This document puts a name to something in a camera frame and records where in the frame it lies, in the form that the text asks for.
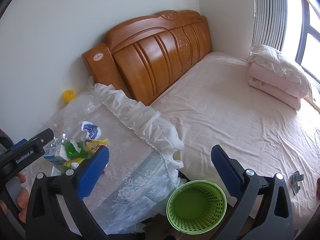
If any green yellow snack wrapper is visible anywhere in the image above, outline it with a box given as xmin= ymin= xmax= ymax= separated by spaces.
xmin=62 ymin=138 xmax=109 ymax=170

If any blue white bag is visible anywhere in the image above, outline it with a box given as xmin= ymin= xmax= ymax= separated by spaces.
xmin=70 ymin=121 xmax=101 ymax=146

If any green plastic trash basket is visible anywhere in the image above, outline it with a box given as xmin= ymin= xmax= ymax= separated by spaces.
xmin=166 ymin=180 xmax=227 ymax=235

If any person's left hand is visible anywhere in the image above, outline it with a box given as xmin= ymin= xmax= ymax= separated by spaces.
xmin=1 ymin=173 xmax=29 ymax=223

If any grey clip on bed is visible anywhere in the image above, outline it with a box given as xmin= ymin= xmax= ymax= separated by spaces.
xmin=290 ymin=171 xmax=304 ymax=195

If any blue white milk carton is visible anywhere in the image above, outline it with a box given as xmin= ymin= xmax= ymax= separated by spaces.
xmin=43 ymin=145 xmax=69 ymax=165

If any yellow round cap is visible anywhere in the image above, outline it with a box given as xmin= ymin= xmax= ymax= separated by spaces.
xmin=62 ymin=89 xmax=76 ymax=103

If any pink bed sheet mattress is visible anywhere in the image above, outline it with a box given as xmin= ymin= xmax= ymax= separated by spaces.
xmin=152 ymin=52 xmax=319 ymax=230

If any folded pink blanket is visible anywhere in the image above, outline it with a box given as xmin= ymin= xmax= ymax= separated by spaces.
xmin=248 ymin=63 xmax=312 ymax=111

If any white ruffled pillow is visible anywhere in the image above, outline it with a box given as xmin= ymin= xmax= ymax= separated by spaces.
xmin=248 ymin=44 xmax=308 ymax=83

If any wooden bed headboard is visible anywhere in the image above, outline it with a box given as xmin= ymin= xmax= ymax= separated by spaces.
xmin=82 ymin=10 xmax=212 ymax=105

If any grey window curtain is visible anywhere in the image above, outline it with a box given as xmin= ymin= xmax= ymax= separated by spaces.
xmin=252 ymin=0 xmax=287 ymax=50

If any dark window frame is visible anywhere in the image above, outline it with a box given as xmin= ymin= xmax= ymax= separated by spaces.
xmin=295 ymin=0 xmax=319 ymax=83

